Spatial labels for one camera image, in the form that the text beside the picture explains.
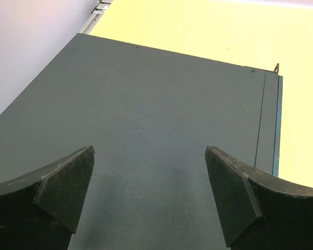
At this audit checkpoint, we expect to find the large rack network switch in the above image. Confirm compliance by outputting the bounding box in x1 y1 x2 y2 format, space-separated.
0 34 279 249

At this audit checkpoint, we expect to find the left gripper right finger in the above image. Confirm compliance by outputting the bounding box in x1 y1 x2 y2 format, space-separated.
205 146 313 249

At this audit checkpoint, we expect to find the aluminium frame rail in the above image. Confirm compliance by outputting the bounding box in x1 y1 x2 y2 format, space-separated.
79 0 113 34

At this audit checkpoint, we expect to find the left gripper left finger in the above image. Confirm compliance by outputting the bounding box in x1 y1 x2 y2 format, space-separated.
0 146 95 249

